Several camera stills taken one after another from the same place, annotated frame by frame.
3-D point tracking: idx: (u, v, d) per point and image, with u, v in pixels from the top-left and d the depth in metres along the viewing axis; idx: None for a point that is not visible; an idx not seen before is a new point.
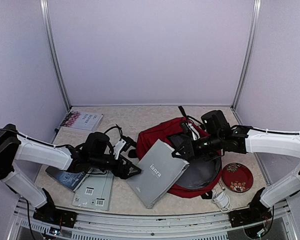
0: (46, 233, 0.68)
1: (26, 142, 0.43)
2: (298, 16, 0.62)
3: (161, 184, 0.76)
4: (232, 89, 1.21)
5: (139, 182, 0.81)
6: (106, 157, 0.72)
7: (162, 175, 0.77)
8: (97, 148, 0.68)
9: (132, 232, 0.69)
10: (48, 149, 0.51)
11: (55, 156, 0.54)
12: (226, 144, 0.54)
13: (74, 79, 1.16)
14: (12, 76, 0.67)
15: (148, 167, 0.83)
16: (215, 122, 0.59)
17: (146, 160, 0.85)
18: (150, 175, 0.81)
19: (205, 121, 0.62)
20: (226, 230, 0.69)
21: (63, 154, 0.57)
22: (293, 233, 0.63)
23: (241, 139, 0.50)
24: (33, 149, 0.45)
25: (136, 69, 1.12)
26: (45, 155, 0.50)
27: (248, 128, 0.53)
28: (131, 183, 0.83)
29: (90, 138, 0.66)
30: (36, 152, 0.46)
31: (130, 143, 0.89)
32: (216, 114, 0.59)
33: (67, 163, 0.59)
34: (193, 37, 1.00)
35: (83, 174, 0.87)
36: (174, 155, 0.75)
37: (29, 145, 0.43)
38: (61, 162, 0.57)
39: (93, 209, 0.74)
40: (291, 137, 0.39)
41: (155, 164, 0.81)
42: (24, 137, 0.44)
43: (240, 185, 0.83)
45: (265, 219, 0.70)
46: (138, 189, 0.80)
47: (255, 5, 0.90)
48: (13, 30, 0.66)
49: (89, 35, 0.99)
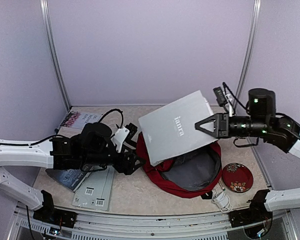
0: (46, 233, 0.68)
1: None
2: (299, 15, 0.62)
3: (181, 143, 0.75)
4: (232, 89, 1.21)
5: (155, 134, 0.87)
6: (107, 153, 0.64)
7: (185, 134, 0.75)
8: (93, 143, 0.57)
9: (132, 232, 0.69)
10: (19, 151, 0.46)
11: (30, 156, 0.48)
12: (272, 137, 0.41)
13: (74, 79, 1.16)
14: (12, 76, 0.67)
15: (173, 118, 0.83)
16: (269, 105, 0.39)
17: (174, 111, 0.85)
18: (173, 126, 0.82)
19: (255, 101, 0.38)
20: (226, 230, 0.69)
21: (40, 154, 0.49)
22: (293, 233, 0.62)
23: (295, 137, 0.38)
24: (0, 155, 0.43)
25: (136, 69, 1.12)
26: (21, 159, 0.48)
27: (298, 126, 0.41)
28: (146, 133, 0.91)
29: (86, 129, 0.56)
30: (5, 157, 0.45)
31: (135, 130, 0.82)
32: (272, 94, 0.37)
33: (51, 162, 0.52)
34: (193, 37, 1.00)
35: (83, 174, 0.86)
36: (198, 127, 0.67)
37: None
38: (42, 162, 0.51)
39: (93, 209, 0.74)
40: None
41: (182, 118, 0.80)
42: None
43: (240, 186, 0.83)
45: (265, 219, 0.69)
46: (149, 139, 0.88)
47: (255, 5, 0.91)
48: (13, 29, 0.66)
49: (89, 35, 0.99)
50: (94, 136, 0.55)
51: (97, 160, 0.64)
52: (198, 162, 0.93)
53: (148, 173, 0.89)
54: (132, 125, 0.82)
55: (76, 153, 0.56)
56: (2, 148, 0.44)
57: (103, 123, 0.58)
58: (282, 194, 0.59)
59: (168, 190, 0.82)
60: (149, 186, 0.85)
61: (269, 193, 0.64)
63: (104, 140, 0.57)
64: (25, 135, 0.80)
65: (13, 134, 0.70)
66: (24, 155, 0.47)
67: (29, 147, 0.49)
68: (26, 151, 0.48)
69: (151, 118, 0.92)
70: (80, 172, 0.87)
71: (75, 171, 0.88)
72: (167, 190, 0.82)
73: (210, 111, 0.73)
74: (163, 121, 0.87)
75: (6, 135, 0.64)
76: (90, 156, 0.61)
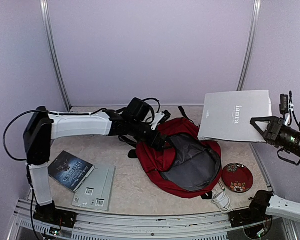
0: (46, 233, 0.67)
1: (57, 120, 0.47)
2: (299, 15, 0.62)
3: (228, 132, 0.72)
4: (232, 89, 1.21)
5: (213, 114, 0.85)
6: (143, 125, 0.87)
7: (238, 125, 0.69)
8: (141, 114, 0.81)
9: (132, 232, 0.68)
10: (83, 120, 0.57)
11: (94, 123, 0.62)
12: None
13: (74, 79, 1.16)
14: (12, 77, 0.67)
15: (234, 106, 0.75)
16: None
17: (236, 99, 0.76)
18: (229, 115, 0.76)
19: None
20: (226, 231, 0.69)
21: (103, 121, 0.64)
22: (293, 233, 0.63)
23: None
24: (66, 124, 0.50)
25: (136, 69, 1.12)
26: (83, 126, 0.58)
27: None
28: (206, 108, 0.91)
29: (134, 104, 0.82)
30: (70, 126, 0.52)
31: (169, 115, 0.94)
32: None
33: (108, 127, 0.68)
34: (193, 37, 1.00)
35: (83, 174, 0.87)
36: (253, 121, 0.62)
37: (62, 122, 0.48)
38: (102, 128, 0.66)
39: (93, 209, 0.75)
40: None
41: (243, 107, 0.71)
42: (56, 114, 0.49)
43: (240, 186, 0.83)
45: (265, 219, 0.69)
46: (207, 114, 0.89)
47: (255, 5, 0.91)
48: (13, 30, 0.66)
49: (89, 35, 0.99)
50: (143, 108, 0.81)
51: (134, 130, 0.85)
52: (198, 162, 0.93)
53: (148, 173, 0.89)
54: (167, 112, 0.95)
55: (128, 120, 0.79)
56: (66, 118, 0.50)
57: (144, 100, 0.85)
58: (286, 204, 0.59)
59: (168, 190, 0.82)
60: (150, 186, 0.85)
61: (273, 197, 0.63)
63: (148, 109, 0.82)
64: None
65: (13, 135, 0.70)
66: (88, 123, 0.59)
67: (89, 116, 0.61)
68: (92, 119, 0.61)
69: (217, 95, 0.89)
70: (80, 172, 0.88)
71: (75, 172, 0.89)
72: (167, 190, 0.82)
73: (270, 113, 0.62)
74: (223, 108, 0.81)
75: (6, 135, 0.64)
76: (135, 125, 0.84)
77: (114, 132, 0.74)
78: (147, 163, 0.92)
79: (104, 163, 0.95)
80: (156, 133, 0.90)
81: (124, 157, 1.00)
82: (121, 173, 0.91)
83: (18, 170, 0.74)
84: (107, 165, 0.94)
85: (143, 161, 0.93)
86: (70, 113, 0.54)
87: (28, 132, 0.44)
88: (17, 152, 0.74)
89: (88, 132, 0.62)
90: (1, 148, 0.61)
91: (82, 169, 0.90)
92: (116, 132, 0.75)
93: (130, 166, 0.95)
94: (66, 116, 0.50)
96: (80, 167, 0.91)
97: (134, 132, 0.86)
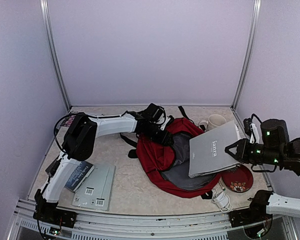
0: (46, 233, 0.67)
1: (98, 122, 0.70)
2: (299, 15, 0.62)
3: (210, 163, 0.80)
4: (232, 89, 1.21)
5: (197, 150, 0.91)
6: (157, 125, 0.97)
7: (218, 156, 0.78)
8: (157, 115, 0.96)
9: (132, 232, 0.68)
10: (116, 121, 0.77)
11: (124, 123, 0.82)
12: (288, 163, 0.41)
13: (74, 79, 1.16)
14: (12, 76, 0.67)
15: (211, 142, 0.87)
16: (280, 135, 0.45)
17: (213, 135, 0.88)
18: (209, 150, 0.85)
19: (267, 133, 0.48)
20: (226, 230, 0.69)
21: (130, 121, 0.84)
22: (293, 233, 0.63)
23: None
24: (104, 125, 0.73)
25: (136, 69, 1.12)
26: (116, 126, 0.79)
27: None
28: (192, 148, 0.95)
29: (151, 107, 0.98)
30: (106, 127, 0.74)
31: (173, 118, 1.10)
32: (282, 125, 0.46)
33: (133, 128, 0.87)
34: (193, 37, 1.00)
35: (83, 174, 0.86)
36: (227, 150, 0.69)
37: (102, 123, 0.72)
38: (129, 127, 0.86)
39: (93, 209, 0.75)
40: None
41: (218, 142, 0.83)
42: (96, 118, 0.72)
43: (240, 185, 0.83)
45: (265, 219, 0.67)
46: (193, 155, 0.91)
47: (255, 5, 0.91)
48: (13, 29, 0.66)
49: (89, 35, 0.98)
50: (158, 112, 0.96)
51: (148, 129, 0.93)
52: None
53: (148, 173, 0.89)
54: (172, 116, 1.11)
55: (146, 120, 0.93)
56: (104, 121, 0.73)
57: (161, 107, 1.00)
58: (286, 201, 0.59)
59: (168, 190, 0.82)
60: (150, 186, 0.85)
61: (273, 195, 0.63)
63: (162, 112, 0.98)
64: (24, 135, 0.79)
65: (13, 135, 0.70)
66: (119, 124, 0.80)
67: (121, 117, 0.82)
68: (122, 120, 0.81)
69: (198, 138, 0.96)
70: (80, 172, 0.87)
71: (74, 171, 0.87)
72: (167, 189, 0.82)
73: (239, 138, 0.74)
74: (206, 142, 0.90)
75: (7, 135, 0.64)
76: (151, 125, 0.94)
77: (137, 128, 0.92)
78: (147, 163, 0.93)
79: (104, 163, 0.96)
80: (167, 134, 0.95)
81: (124, 157, 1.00)
82: (121, 173, 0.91)
83: (18, 170, 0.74)
84: (107, 165, 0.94)
85: (143, 161, 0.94)
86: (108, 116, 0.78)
87: (70, 134, 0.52)
88: (17, 152, 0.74)
89: (122, 130, 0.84)
90: (0, 149, 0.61)
91: (82, 168, 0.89)
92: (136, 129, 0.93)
93: (130, 165, 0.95)
94: (105, 119, 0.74)
96: (80, 167, 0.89)
97: (148, 132, 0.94)
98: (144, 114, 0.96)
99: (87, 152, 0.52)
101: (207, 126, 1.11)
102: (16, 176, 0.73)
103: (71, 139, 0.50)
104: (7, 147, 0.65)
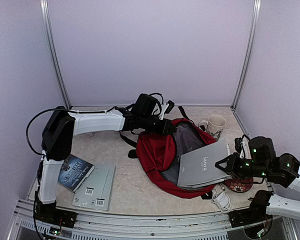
0: (46, 233, 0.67)
1: (77, 117, 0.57)
2: (299, 15, 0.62)
3: (199, 177, 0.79)
4: (232, 89, 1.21)
5: (187, 165, 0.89)
6: (152, 118, 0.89)
7: (207, 170, 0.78)
8: (149, 109, 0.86)
9: (132, 232, 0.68)
10: (100, 117, 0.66)
11: (110, 120, 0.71)
12: (272, 177, 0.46)
13: (74, 79, 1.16)
14: (12, 76, 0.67)
15: (202, 157, 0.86)
16: (266, 152, 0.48)
17: (204, 150, 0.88)
18: (199, 164, 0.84)
19: (253, 150, 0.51)
20: (226, 230, 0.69)
21: (116, 117, 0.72)
22: (294, 233, 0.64)
23: (292, 175, 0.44)
24: (85, 121, 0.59)
25: (136, 69, 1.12)
26: (100, 122, 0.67)
27: (297, 164, 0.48)
28: (182, 162, 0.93)
29: (142, 99, 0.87)
30: (88, 123, 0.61)
31: (172, 105, 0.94)
32: (267, 143, 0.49)
33: (121, 123, 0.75)
34: (193, 37, 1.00)
35: (83, 174, 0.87)
36: (217, 165, 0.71)
37: (83, 118, 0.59)
38: (117, 124, 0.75)
39: (93, 209, 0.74)
40: None
41: (209, 158, 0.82)
42: (76, 113, 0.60)
43: (240, 185, 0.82)
45: (265, 220, 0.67)
46: (183, 169, 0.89)
47: (255, 5, 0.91)
48: (13, 30, 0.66)
49: (89, 35, 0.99)
50: (150, 103, 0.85)
51: (145, 123, 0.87)
52: None
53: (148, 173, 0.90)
54: (171, 102, 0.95)
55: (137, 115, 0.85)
56: (86, 115, 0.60)
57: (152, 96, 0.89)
58: (286, 202, 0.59)
59: (167, 190, 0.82)
60: (150, 186, 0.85)
61: (272, 196, 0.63)
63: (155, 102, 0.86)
64: (24, 135, 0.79)
65: (14, 135, 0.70)
66: (105, 120, 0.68)
67: (106, 113, 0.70)
68: (107, 115, 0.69)
69: (190, 152, 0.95)
70: (80, 172, 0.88)
71: (75, 172, 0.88)
72: (166, 189, 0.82)
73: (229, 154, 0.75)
74: (196, 156, 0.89)
75: (6, 135, 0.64)
76: (144, 120, 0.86)
77: (129, 125, 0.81)
78: (147, 163, 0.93)
79: (104, 163, 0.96)
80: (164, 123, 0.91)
81: (124, 157, 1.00)
82: (121, 173, 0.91)
83: (18, 171, 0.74)
84: (107, 165, 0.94)
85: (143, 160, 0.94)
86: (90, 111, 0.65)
87: (47, 130, 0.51)
88: (17, 152, 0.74)
89: (108, 127, 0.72)
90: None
91: (82, 169, 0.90)
92: (128, 127, 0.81)
93: (130, 165, 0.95)
94: (86, 114, 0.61)
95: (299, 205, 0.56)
96: (80, 167, 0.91)
97: (145, 126, 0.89)
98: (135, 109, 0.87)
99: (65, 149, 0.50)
101: (207, 127, 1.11)
102: (16, 176, 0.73)
103: (47, 137, 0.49)
104: (7, 147, 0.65)
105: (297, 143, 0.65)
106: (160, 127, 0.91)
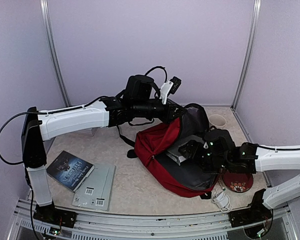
0: (46, 233, 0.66)
1: (46, 119, 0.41)
2: (299, 15, 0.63)
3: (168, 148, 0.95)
4: (232, 89, 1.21)
5: None
6: (152, 103, 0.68)
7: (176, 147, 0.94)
8: (141, 93, 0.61)
9: (132, 232, 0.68)
10: (74, 114, 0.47)
11: (88, 116, 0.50)
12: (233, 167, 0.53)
13: (74, 79, 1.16)
14: (13, 77, 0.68)
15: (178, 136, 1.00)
16: (222, 144, 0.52)
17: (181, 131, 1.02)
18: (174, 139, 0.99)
19: (211, 143, 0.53)
20: (226, 230, 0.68)
21: (97, 112, 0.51)
22: (294, 233, 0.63)
23: (251, 160, 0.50)
24: (58, 123, 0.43)
25: (136, 69, 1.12)
26: (77, 121, 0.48)
27: (255, 145, 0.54)
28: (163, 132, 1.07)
29: (131, 83, 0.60)
30: (62, 124, 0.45)
31: (179, 84, 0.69)
32: (223, 135, 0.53)
33: (105, 119, 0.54)
34: (193, 37, 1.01)
35: (83, 174, 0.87)
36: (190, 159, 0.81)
37: (54, 120, 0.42)
38: (100, 120, 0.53)
39: (93, 209, 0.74)
40: (268, 154, 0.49)
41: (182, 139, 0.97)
42: (46, 114, 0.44)
43: (240, 186, 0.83)
45: (265, 219, 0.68)
46: None
47: (255, 5, 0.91)
48: (13, 30, 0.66)
49: (89, 35, 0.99)
50: (141, 85, 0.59)
51: (143, 112, 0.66)
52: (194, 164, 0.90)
53: (148, 165, 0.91)
54: (176, 79, 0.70)
55: (128, 105, 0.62)
56: (56, 116, 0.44)
57: (145, 74, 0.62)
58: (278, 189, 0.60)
59: (164, 185, 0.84)
60: (150, 186, 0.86)
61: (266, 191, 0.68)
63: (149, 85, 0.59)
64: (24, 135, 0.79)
65: (13, 135, 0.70)
66: (81, 118, 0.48)
67: (83, 109, 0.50)
68: (83, 112, 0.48)
69: None
70: (80, 172, 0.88)
71: (75, 171, 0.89)
72: (164, 184, 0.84)
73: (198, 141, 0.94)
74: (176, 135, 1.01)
75: (5, 134, 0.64)
76: (139, 110, 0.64)
77: (120, 120, 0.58)
78: (144, 153, 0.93)
79: (104, 163, 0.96)
80: (168, 107, 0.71)
81: (123, 157, 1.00)
82: (121, 173, 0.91)
83: (17, 171, 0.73)
84: (107, 165, 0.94)
85: (142, 151, 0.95)
86: (62, 108, 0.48)
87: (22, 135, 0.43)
88: (17, 152, 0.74)
89: (91, 125, 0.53)
90: None
91: (82, 168, 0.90)
92: (120, 122, 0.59)
93: (130, 165, 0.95)
94: (57, 113, 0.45)
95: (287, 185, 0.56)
96: (80, 167, 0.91)
97: (145, 115, 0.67)
98: (124, 95, 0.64)
99: (42, 155, 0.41)
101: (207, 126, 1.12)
102: (15, 176, 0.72)
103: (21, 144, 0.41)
104: (6, 147, 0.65)
105: (297, 143, 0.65)
106: (164, 116, 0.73)
